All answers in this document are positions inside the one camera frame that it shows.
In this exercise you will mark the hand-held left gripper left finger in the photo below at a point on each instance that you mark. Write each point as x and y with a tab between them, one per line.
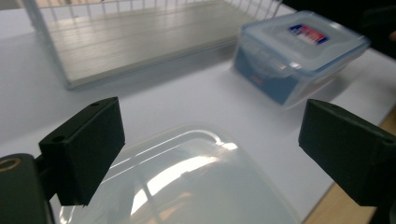
84	149

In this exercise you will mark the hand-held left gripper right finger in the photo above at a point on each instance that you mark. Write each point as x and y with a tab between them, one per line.
348	149

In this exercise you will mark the blue-lidded clear food container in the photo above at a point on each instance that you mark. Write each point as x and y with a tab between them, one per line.
289	59

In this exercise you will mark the translucent white plastic container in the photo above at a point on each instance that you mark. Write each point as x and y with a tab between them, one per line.
193	186

